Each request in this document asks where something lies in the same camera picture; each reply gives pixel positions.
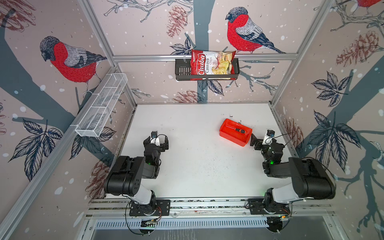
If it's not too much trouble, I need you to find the orange black screwdriver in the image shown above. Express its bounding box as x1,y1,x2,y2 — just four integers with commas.
229,126,246,134

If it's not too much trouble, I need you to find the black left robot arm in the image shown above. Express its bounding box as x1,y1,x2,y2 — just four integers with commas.
104,132,171,217

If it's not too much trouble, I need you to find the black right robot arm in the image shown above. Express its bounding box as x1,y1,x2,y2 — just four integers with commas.
246,130,336,215

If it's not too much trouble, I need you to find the red plastic bin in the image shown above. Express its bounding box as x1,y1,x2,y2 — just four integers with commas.
219,119,253,147

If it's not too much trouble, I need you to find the red cassava chips bag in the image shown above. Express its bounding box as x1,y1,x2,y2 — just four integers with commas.
191,50,236,75

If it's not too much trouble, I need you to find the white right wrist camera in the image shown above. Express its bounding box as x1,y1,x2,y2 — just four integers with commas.
262,129,275,145

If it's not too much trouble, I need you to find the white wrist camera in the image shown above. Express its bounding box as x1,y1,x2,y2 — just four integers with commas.
150,131,161,147
262,129,275,145

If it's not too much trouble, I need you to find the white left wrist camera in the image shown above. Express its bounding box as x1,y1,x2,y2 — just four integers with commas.
150,131,161,147

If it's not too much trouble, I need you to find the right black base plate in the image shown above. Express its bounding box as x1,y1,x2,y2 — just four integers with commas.
245,198,291,215

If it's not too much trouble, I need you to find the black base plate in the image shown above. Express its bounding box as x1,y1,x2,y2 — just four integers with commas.
128,200,171,217
245,198,291,215

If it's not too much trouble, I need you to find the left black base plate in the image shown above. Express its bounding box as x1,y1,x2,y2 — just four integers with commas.
128,200,171,217

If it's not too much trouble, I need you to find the white wire mesh shelf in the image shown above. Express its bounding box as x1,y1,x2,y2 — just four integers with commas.
75,73,128,138

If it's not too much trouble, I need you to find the aluminium mounting rail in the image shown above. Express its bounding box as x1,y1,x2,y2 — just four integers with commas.
85,197,336,219

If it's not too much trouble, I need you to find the black wall basket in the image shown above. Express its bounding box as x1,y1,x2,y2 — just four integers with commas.
175,58,240,81

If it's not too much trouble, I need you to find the white slotted cable duct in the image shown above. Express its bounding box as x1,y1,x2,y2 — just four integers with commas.
95,217,269,230

